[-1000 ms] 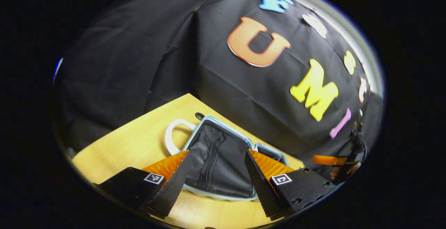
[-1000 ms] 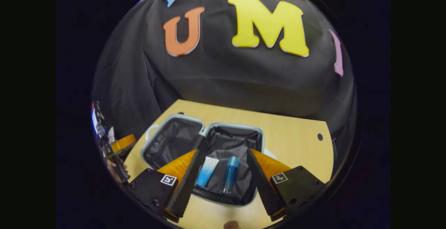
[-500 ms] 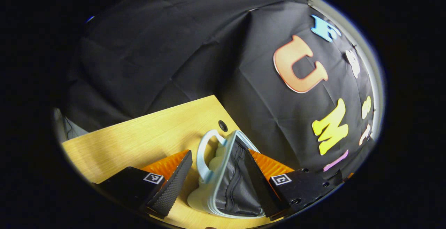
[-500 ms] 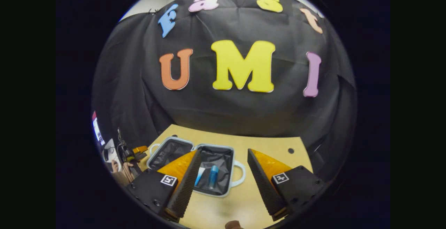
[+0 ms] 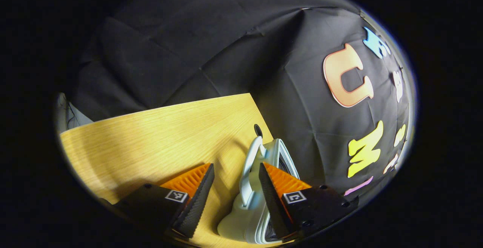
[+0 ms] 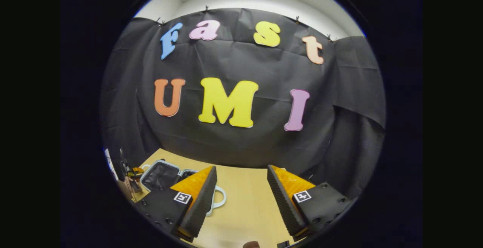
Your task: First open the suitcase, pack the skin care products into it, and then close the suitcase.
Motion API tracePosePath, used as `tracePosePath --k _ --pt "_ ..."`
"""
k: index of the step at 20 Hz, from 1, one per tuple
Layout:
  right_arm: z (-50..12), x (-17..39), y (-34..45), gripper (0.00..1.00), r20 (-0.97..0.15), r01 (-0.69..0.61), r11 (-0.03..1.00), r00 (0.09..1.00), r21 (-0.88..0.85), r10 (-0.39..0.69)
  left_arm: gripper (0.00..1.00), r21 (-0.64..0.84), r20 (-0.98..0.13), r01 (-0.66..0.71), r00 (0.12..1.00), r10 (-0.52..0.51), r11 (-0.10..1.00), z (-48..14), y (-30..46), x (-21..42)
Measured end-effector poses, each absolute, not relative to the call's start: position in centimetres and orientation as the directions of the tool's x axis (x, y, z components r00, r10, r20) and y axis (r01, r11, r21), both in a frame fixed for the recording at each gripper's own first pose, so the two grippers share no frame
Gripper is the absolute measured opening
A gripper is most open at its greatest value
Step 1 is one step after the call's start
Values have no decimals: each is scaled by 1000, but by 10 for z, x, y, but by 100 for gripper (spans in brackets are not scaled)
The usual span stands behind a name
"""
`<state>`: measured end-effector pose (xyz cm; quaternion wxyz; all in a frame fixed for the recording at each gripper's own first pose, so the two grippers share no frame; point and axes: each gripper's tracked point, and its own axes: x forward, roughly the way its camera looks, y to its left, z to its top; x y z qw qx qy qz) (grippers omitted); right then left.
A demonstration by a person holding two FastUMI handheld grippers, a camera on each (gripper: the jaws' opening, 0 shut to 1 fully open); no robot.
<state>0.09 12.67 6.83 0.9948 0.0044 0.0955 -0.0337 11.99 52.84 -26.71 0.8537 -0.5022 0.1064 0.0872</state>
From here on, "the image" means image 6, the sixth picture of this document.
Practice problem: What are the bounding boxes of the black backdrop cloth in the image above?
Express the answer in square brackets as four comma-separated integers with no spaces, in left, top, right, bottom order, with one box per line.
[99,8,387,199]

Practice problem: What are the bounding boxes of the light blue suitcase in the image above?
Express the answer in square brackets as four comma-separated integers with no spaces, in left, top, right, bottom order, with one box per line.
[140,159,227,217]

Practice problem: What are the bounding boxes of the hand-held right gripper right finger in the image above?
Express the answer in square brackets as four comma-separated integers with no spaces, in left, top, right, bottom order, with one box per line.
[267,165,352,242]

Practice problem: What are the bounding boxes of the dark tripod stand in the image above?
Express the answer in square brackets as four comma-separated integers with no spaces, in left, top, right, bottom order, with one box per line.
[118,149,129,183]

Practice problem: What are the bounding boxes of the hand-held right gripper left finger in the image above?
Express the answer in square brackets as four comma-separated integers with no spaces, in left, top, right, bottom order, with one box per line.
[135,166,218,243]

